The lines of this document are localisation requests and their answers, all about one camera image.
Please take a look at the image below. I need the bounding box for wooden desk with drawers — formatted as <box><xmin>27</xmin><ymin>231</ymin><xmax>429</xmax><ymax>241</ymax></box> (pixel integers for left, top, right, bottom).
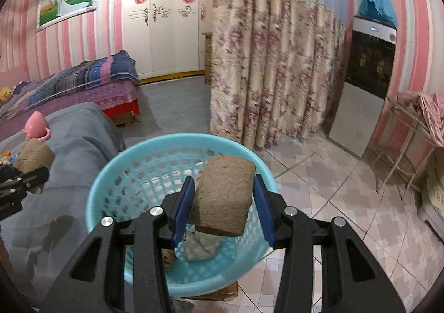
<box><xmin>202</xmin><ymin>32</ymin><xmax>213</xmax><ymax>86</ymax></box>

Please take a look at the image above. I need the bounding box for white appliance with dark door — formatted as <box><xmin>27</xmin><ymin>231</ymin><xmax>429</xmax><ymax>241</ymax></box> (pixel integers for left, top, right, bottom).
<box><xmin>328</xmin><ymin>16</ymin><xmax>398</xmax><ymax>159</ymax></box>

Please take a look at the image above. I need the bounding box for white metal rack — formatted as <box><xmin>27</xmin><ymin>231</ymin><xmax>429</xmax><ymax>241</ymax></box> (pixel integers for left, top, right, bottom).
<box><xmin>373</xmin><ymin>94</ymin><xmax>438</xmax><ymax>196</ymax></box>

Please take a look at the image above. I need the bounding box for wall poster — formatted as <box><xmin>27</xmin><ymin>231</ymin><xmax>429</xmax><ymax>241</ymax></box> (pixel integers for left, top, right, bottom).
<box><xmin>36</xmin><ymin>0</ymin><xmax>100</xmax><ymax>33</ymax></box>

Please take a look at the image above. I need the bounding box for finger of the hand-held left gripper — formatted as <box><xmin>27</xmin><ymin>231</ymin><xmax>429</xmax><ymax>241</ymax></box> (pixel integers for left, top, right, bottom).
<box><xmin>0</xmin><ymin>195</ymin><xmax>23</xmax><ymax>221</ymax></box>
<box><xmin>0</xmin><ymin>166</ymin><xmax>49</xmax><ymax>200</ymax></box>

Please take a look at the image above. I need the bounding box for pink striped cloth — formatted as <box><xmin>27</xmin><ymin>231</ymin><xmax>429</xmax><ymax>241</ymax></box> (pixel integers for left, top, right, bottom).
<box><xmin>395</xmin><ymin>91</ymin><xmax>444</xmax><ymax>147</ymax></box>

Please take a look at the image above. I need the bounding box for light blue plastic basket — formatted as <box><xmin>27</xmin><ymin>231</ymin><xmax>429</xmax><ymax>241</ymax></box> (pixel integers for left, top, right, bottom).
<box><xmin>86</xmin><ymin>133</ymin><xmax>280</xmax><ymax>298</ymax></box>

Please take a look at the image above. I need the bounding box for floral curtain with blue top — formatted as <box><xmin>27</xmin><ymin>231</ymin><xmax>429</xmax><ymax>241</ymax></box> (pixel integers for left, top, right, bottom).
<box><xmin>210</xmin><ymin>0</ymin><xmax>347</xmax><ymax>150</ymax></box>

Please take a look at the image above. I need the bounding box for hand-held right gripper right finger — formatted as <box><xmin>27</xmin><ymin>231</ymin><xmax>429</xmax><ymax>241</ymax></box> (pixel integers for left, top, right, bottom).
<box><xmin>253</xmin><ymin>174</ymin><xmax>406</xmax><ymax>313</ymax></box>

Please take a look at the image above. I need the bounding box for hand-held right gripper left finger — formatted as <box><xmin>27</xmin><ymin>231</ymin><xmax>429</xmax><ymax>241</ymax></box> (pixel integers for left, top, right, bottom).
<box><xmin>40</xmin><ymin>176</ymin><xmax>195</xmax><ymax>313</ymax></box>

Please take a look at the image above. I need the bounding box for blue cloth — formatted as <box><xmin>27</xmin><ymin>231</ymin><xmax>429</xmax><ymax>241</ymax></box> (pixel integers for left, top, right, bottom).
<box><xmin>359</xmin><ymin>0</ymin><xmax>399</xmax><ymax>28</ymax></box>

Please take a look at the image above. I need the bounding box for white woven basket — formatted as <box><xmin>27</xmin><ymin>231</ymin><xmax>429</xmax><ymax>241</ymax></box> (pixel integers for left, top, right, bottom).
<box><xmin>418</xmin><ymin>153</ymin><xmax>444</xmax><ymax>230</ymax></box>

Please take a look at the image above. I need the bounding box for bed with purple sheet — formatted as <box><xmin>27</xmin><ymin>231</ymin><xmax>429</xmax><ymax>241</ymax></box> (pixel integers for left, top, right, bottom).
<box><xmin>0</xmin><ymin>51</ymin><xmax>141</xmax><ymax>140</ymax></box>

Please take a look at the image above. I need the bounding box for plaid blue blanket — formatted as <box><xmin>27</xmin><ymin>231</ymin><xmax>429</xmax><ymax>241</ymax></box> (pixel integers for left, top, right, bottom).
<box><xmin>0</xmin><ymin>50</ymin><xmax>141</xmax><ymax>119</ymax></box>

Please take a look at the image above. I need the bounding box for white wardrobe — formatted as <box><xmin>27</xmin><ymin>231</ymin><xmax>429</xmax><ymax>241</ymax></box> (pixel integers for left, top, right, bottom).
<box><xmin>123</xmin><ymin>0</ymin><xmax>216</xmax><ymax>80</ymax></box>

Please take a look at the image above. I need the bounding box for pink pig cup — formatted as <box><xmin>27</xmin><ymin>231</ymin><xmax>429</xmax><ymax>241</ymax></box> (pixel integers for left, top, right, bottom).
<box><xmin>24</xmin><ymin>112</ymin><xmax>52</xmax><ymax>142</ymax></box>

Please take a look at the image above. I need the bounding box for crumpled white paper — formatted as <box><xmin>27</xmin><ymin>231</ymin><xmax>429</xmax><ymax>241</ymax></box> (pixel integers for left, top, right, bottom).
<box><xmin>173</xmin><ymin>224</ymin><xmax>223</xmax><ymax>261</ymax></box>

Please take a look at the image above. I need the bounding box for brown fibre block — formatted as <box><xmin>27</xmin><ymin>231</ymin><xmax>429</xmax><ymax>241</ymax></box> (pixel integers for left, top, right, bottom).
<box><xmin>16</xmin><ymin>139</ymin><xmax>55</xmax><ymax>194</ymax></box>
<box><xmin>190</xmin><ymin>155</ymin><xmax>257</xmax><ymax>238</ymax></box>

